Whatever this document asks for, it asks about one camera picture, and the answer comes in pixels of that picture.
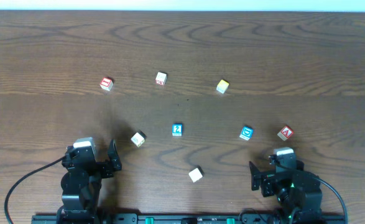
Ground red number 3 block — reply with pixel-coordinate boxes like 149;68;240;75
155;72;167;85

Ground blue number 2 block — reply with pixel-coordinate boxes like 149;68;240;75
172;124;183;136

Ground yellow top wooden block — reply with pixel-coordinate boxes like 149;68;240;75
216;80;229;94

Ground blue picture block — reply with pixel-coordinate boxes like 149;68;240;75
239;126;254;141

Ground red letter I block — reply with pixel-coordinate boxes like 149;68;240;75
99;77;114;91

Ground wooden letter K block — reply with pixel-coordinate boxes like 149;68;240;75
131;131;146;147

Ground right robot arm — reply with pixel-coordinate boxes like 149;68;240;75
249;152;322;223

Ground plain wooden block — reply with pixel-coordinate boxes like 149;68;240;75
188;167;203;183

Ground red letter A block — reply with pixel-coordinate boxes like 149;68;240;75
277;126;294;141

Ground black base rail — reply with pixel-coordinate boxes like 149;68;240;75
31;212;346;224

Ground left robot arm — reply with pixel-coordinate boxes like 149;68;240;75
56;137;122;223

